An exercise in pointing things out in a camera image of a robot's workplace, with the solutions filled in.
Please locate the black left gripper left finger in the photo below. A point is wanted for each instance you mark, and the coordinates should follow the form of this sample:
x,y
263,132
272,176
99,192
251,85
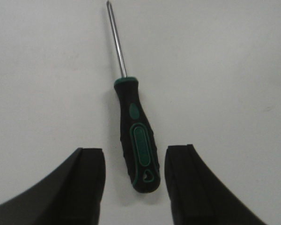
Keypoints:
x,y
69,195

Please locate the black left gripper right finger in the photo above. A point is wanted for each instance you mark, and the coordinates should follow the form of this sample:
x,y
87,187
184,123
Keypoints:
x,y
197,196

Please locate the green-black screwdriver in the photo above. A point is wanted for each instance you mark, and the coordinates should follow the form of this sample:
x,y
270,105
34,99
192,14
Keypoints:
x,y
136,134

